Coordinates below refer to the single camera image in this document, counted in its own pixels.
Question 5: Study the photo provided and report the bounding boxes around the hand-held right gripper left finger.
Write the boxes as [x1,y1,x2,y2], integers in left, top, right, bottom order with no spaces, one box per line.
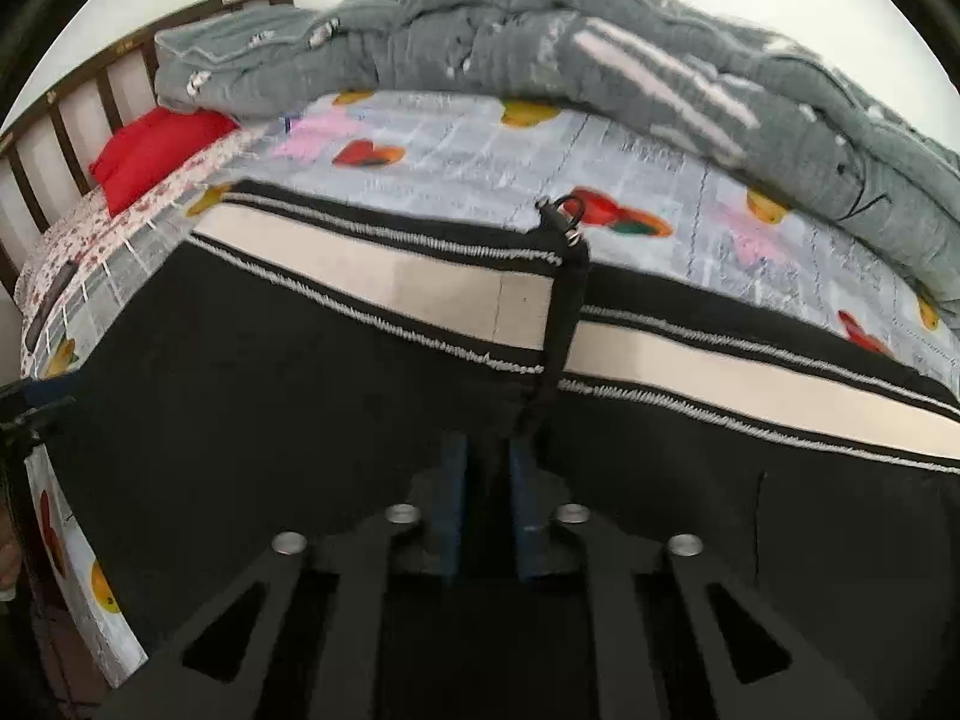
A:
[97,433,471,720]

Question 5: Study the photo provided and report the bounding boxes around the black pants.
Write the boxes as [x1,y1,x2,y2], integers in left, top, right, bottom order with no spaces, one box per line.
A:
[45,178,960,720]

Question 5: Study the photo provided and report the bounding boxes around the grey floral quilt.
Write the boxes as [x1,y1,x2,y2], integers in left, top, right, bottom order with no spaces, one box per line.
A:
[154,0,960,302]

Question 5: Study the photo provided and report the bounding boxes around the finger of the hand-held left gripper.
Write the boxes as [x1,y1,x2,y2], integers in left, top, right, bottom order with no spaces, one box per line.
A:
[0,381,74,466]

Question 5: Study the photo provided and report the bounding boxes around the fruit print plastic sheet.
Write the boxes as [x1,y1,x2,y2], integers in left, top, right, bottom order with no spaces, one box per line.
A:
[22,88,960,691]

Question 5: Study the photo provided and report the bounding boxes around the floral bedsheet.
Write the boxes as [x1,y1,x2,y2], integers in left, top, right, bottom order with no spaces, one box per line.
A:
[15,124,272,362]

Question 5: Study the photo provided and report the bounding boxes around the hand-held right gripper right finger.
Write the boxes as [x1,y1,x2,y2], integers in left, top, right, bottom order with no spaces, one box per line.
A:
[508,437,878,720]

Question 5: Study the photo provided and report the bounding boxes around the red pillow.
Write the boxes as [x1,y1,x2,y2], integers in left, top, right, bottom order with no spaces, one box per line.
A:
[88,106,241,217]

